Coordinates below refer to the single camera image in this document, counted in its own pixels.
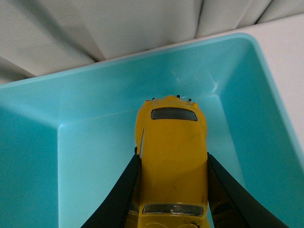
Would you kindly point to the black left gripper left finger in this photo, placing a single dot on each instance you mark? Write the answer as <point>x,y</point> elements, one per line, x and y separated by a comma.
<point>113,211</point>

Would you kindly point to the white pleated curtain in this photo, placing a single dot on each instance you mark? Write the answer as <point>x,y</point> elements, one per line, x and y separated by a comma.
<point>39,37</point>

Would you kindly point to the yellow beetle toy car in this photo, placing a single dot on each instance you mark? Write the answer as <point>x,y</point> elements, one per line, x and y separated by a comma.
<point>172,189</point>

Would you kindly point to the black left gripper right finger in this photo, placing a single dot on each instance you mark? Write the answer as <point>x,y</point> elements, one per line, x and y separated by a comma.
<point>231,205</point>

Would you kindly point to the turquoise plastic bin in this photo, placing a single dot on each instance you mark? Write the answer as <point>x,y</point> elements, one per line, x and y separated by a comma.
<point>65,138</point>

